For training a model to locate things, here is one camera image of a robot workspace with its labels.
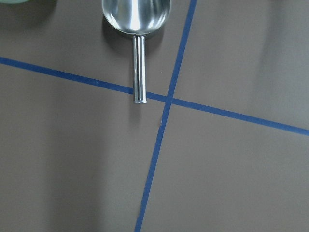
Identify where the green bowl of ice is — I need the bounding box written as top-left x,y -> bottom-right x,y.
0,0 -> 29,4

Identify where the steel ice scoop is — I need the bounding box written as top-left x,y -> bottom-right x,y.
101,0 -> 171,104

